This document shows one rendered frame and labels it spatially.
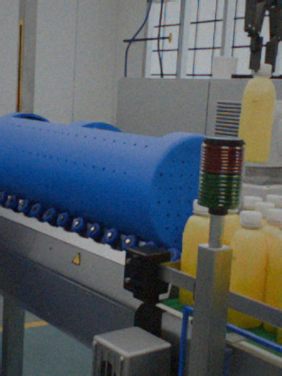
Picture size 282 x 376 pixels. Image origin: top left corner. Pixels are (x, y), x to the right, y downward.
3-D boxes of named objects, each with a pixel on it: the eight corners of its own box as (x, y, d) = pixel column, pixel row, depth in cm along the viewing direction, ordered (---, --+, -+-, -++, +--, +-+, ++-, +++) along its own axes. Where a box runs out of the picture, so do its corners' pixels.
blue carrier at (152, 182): (51, 195, 229) (57, 115, 226) (230, 250, 161) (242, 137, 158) (-25, 196, 211) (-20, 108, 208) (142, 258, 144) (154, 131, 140)
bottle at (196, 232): (219, 302, 134) (227, 209, 131) (203, 311, 128) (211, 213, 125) (188, 295, 137) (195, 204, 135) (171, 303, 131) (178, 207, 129)
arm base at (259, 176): (268, 179, 235) (269, 163, 234) (307, 184, 214) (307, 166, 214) (225, 180, 228) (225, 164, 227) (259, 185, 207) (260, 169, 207)
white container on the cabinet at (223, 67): (226, 80, 421) (227, 58, 419) (242, 81, 408) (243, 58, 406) (206, 79, 413) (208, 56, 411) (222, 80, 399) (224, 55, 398)
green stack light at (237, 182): (218, 201, 99) (221, 169, 98) (249, 208, 94) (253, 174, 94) (187, 203, 95) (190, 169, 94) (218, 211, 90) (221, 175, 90)
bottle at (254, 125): (239, 161, 147) (248, 74, 146) (271, 164, 144) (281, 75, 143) (232, 159, 140) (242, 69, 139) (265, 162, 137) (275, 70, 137)
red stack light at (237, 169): (221, 169, 98) (222, 143, 98) (253, 174, 94) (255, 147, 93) (190, 169, 94) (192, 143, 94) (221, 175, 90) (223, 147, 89)
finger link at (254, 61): (263, 36, 139) (261, 35, 139) (260, 69, 139) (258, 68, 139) (253, 38, 142) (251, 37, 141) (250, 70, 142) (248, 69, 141)
